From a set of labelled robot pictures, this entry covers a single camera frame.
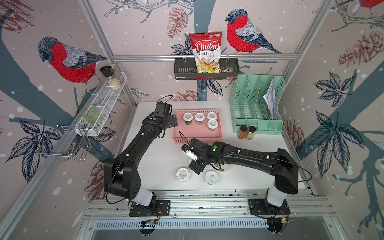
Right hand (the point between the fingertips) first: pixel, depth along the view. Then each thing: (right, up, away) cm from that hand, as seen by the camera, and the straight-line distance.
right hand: (194, 161), depth 79 cm
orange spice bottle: (+31, +13, +15) cm, 37 cm away
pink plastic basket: (-9, +12, +26) cm, 30 cm away
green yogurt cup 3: (+9, -8, -2) cm, 12 cm away
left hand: (-15, +24, +7) cm, 29 cm away
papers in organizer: (+47, +36, +11) cm, 60 cm away
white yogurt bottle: (+3, +23, +24) cm, 34 cm away
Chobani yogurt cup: (+17, -4, +3) cm, 18 cm away
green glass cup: (-47, +25, -12) cm, 55 cm away
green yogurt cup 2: (-6, -7, -1) cm, 9 cm away
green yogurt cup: (-5, +23, +24) cm, 34 cm away
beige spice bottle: (+36, +14, +15) cm, 41 cm away
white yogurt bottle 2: (+12, +25, +25) cm, 37 cm away
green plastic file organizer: (+43, +32, +39) cm, 66 cm away
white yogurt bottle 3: (+12, +19, +20) cm, 30 cm away
